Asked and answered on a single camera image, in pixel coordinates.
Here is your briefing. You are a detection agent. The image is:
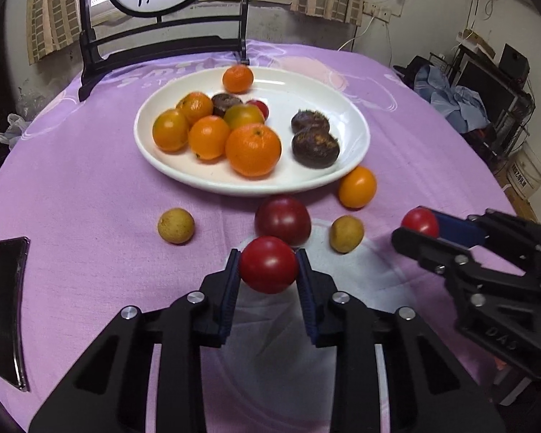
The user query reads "white wall socket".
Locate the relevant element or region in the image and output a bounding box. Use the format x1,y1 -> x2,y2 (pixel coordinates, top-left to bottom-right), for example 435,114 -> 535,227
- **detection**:
363,2 -> 393,21

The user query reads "large dimpled tangerine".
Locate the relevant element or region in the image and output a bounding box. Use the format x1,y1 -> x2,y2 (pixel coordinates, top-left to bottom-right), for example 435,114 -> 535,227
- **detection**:
225,123 -> 282,178

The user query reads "large red tomato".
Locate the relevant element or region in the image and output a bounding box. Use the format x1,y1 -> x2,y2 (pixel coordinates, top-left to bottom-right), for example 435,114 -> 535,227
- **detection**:
239,236 -> 299,294

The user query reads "black speaker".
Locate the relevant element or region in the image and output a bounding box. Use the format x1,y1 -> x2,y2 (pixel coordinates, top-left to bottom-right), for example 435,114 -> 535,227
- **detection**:
498,44 -> 530,77

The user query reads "medium dark water chestnut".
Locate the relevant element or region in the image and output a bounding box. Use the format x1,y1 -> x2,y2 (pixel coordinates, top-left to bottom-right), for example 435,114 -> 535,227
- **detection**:
291,109 -> 330,135

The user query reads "black smartphone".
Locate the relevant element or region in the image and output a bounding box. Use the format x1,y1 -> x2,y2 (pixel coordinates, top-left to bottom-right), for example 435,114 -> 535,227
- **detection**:
0,237 -> 31,392

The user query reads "blue clothes pile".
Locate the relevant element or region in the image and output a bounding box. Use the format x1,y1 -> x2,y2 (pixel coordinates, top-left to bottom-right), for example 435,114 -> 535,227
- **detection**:
415,64 -> 492,134

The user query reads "smooth small orange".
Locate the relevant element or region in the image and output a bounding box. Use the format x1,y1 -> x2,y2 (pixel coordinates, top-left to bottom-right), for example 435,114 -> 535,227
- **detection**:
338,166 -> 378,209
152,108 -> 191,153
188,115 -> 232,161

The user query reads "black computer monitor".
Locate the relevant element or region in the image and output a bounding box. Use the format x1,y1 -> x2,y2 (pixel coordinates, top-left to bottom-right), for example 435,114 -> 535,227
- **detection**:
453,47 -> 533,122

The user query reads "large dark water chestnut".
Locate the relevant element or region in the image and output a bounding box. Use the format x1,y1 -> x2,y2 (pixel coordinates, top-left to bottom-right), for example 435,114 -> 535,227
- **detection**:
291,126 -> 340,169

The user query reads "small dark water chestnut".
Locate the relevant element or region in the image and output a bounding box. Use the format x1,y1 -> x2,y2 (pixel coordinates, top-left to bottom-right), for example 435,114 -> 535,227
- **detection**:
211,93 -> 244,118

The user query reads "small dimpled tangerine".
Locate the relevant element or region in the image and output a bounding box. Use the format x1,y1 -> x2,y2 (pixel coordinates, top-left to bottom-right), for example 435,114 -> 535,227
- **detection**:
222,65 -> 254,95
176,92 -> 214,126

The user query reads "yellow-brown longan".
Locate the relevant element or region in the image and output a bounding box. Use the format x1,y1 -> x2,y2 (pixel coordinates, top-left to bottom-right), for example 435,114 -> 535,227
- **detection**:
157,207 -> 195,245
329,215 -> 365,254

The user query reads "white plastic bucket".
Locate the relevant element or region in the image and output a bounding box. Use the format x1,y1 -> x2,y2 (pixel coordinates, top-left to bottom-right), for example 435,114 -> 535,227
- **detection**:
507,142 -> 541,199

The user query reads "white plastic bag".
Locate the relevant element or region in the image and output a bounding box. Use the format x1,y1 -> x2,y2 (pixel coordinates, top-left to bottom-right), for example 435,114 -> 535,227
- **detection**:
0,113 -> 30,149

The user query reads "white oval plate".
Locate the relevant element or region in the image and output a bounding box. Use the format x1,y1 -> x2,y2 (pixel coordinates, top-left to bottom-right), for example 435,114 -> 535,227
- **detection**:
133,66 -> 371,197

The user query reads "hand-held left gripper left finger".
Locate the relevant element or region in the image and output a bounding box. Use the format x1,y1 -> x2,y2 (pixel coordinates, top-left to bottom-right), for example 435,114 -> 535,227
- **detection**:
29,248 -> 242,433

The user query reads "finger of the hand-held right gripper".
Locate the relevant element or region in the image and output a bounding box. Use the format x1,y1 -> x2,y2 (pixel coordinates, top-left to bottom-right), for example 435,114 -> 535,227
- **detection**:
391,228 -> 541,297
421,207 -> 541,277

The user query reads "white power cable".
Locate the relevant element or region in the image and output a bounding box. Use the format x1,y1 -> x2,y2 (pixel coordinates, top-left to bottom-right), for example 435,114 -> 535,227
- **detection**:
338,18 -> 371,52

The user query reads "green-orange tangerine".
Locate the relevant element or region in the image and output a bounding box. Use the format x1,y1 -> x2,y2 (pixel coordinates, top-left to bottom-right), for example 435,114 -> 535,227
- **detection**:
223,104 -> 266,131

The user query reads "dark red tomato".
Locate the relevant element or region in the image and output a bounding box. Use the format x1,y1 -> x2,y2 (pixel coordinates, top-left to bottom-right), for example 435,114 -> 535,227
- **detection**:
254,195 -> 312,248

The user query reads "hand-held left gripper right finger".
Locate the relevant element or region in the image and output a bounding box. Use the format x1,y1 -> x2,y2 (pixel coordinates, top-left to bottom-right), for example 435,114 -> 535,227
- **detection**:
295,248 -> 506,433

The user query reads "small red tomato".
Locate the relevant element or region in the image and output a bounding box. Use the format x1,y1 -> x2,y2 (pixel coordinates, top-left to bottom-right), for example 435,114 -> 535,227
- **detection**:
246,99 -> 270,121
401,206 -> 441,239

